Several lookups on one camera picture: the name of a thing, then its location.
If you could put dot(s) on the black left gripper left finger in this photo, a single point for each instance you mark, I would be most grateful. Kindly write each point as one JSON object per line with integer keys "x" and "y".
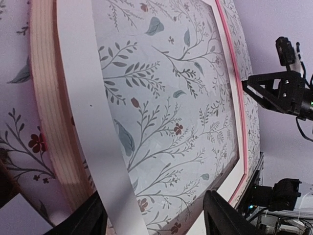
{"x": 89, "y": 219}

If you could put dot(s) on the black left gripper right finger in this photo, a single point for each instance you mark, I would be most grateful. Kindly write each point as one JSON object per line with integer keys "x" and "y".
{"x": 222, "y": 219}

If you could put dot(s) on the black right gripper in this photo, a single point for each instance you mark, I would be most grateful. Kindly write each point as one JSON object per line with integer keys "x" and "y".
{"x": 291, "y": 97}

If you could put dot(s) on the pink wooden picture frame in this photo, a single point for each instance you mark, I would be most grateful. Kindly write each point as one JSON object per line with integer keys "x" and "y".
{"x": 49, "y": 110}

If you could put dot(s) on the landscape photo print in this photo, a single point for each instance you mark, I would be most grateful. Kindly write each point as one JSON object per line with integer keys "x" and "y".
{"x": 17, "y": 215}

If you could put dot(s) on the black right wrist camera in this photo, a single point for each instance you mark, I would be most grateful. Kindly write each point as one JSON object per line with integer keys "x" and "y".
{"x": 289, "y": 56}

